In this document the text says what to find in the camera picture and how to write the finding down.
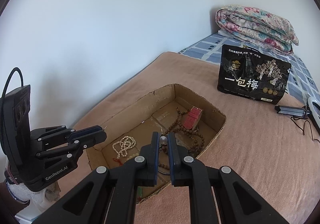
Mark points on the brown strap wristwatch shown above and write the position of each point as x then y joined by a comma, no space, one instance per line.
192,119

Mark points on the left hand white glove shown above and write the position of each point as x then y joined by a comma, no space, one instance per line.
42,199

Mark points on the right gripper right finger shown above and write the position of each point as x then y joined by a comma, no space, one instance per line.
217,195

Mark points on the white pearl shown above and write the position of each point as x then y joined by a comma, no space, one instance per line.
163,140

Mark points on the white ring light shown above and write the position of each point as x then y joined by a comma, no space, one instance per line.
310,111

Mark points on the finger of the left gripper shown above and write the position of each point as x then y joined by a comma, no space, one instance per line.
75,132
82,141

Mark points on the black snack bag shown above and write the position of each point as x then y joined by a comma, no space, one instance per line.
253,75

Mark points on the folded floral quilt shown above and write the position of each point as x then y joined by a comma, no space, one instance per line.
258,27

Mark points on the left forearm dark sleeve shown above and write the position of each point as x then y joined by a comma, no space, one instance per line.
10,206

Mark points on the blue checkered bed sheet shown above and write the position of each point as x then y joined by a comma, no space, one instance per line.
299,85

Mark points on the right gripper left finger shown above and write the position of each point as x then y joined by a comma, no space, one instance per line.
107,195

